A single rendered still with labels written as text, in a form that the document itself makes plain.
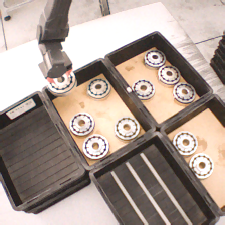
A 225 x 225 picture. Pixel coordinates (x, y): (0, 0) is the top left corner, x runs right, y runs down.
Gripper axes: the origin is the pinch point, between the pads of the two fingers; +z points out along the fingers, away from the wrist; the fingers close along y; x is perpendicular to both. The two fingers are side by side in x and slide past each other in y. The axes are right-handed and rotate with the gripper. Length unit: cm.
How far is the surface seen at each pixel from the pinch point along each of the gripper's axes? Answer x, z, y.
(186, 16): 78, 108, 154
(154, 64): -2.3, 20.0, 41.6
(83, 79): 7.9, 19.7, 10.6
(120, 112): -13.6, 22.5, 16.4
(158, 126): -29.7, 12.5, 22.7
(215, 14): 65, 108, 186
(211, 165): -53, 20, 34
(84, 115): -7.9, 19.5, 2.6
